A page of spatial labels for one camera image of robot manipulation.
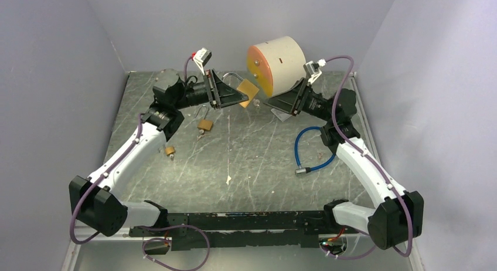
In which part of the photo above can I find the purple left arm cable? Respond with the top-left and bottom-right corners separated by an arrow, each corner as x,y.
69,56 -> 212,271

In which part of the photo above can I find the blue cable lock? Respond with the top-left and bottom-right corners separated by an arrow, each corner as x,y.
294,126 -> 336,176

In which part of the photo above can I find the round cream drawer cabinet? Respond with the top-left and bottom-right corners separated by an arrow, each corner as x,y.
246,36 -> 306,97

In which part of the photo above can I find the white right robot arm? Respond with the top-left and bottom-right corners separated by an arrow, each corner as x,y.
264,79 -> 424,257

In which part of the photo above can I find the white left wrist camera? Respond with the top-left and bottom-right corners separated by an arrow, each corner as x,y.
192,48 -> 212,75

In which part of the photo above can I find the medium brass padlock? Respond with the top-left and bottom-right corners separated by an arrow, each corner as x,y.
222,72 -> 260,109

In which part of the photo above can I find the small brass padlock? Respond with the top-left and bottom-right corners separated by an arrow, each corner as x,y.
158,144 -> 176,161

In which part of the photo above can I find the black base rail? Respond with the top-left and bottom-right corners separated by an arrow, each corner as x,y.
129,210 -> 357,251

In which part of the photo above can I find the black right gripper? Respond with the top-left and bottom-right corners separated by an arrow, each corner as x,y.
263,77 -> 335,123

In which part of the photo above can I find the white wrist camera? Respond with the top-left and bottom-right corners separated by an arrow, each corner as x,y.
192,48 -> 212,75
304,59 -> 326,86

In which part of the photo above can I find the long shackle brass padlock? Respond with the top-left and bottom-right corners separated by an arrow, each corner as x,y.
195,105 -> 213,134

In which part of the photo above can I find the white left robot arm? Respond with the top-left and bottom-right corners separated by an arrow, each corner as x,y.
69,69 -> 249,245

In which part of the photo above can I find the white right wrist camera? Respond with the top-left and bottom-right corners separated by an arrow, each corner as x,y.
304,59 -> 326,86

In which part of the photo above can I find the plastic card packet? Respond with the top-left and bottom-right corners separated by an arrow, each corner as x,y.
271,108 -> 292,122

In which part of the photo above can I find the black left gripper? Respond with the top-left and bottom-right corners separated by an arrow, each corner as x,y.
173,69 -> 249,110

